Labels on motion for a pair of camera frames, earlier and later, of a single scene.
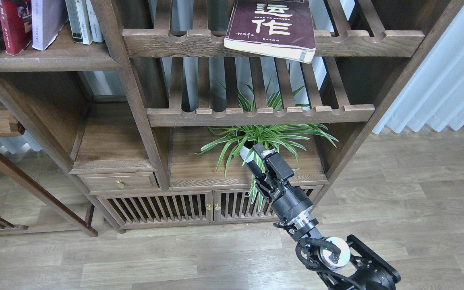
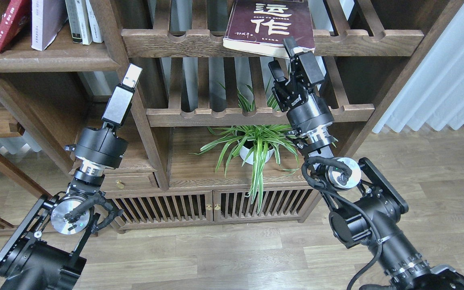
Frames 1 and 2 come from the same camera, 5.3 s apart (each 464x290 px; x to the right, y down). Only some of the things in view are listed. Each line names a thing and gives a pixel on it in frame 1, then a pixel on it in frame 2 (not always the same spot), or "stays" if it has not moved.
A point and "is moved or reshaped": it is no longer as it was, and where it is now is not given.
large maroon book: [280, 29] stays
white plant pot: [243, 152] stays
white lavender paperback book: [48, 17] stays
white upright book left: [79, 20] stays
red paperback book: [15, 36] is moved or reshaped
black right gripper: [288, 201] -> [305, 110]
